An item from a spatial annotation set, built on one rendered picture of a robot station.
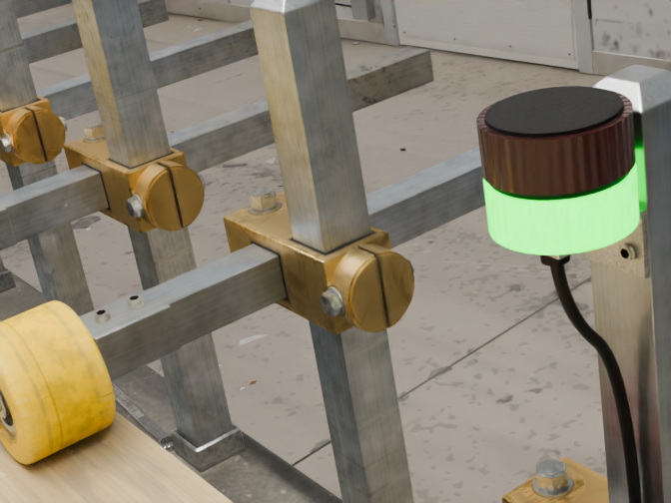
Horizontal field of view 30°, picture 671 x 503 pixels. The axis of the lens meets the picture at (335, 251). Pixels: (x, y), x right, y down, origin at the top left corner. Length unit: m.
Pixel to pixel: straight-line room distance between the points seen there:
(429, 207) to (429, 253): 2.17
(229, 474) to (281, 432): 1.36
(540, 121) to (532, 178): 0.02
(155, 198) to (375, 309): 0.25
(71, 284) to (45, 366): 0.54
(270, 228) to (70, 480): 0.20
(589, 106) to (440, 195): 0.36
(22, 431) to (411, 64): 0.57
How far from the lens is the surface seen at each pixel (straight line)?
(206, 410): 1.04
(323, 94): 0.71
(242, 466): 1.05
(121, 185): 0.95
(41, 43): 1.49
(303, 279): 0.76
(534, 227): 0.48
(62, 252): 1.22
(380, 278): 0.73
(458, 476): 2.21
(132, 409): 1.16
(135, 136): 0.94
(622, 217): 0.49
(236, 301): 0.76
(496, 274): 2.86
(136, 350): 0.74
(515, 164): 0.48
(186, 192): 0.94
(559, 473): 0.68
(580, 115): 0.49
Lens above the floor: 1.28
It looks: 24 degrees down
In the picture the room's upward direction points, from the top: 10 degrees counter-clockwise
